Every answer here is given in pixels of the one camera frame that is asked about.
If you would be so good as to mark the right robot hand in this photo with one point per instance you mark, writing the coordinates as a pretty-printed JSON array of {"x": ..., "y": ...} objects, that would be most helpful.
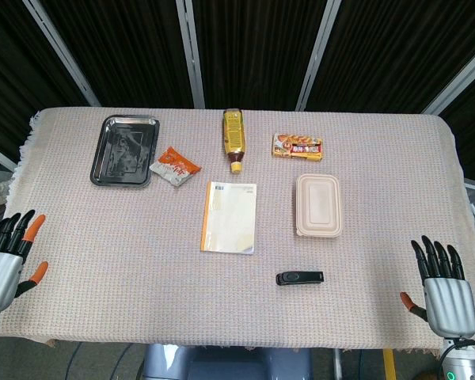
[{"x": 447, "y": 301}]

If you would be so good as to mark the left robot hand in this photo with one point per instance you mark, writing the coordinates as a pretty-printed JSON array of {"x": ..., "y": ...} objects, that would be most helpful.
[{"x": 2, "y": 273}]

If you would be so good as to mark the small black device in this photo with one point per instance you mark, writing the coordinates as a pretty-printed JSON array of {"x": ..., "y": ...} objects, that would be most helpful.
[{"x": 300, "y": 278}]

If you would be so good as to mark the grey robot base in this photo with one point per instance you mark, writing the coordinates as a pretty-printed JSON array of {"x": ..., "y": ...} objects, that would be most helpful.
[{"x": 225, "y": 362}]

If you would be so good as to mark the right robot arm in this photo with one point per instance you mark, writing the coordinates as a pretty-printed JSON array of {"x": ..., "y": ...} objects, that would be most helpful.
[{"x": 461, "y": 362}]

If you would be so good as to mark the cream notebook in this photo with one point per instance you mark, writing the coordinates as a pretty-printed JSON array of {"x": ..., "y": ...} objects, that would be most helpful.
[{"x": 229, "y": 217}]

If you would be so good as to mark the pink woven tablecloth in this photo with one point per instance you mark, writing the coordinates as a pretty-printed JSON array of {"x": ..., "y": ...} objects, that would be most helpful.
[{"x": 142, "y": 257}]

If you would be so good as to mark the beige lidded food container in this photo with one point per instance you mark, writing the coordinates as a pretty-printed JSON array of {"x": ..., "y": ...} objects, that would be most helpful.
[{"x": 318, "y": 206}]

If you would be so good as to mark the dark metal tray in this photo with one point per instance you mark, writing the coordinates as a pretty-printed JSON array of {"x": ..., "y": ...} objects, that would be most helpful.
[{"x": 124, "y": 149}]

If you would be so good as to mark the orange white snack packet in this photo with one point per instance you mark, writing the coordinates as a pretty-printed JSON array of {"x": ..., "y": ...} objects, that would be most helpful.
[{"x": 176, "y": 166}]

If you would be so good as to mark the yellow curry box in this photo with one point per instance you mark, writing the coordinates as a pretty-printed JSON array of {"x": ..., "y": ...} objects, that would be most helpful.
[{"x": 297, "y": 147}]

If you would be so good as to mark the yellow labelled tea bottle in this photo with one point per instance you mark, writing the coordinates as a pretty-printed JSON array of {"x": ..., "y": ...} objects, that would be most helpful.
[{"x": 233, "y": 136}]

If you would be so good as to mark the grey partition post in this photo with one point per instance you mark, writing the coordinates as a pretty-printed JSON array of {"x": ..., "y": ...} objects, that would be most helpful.
[
  {"x": 191, "y": 51},
  {"x": 61, "y": 49},
  {"x": 316, "y": 55},
  {"x": 457, "y": 75}
]

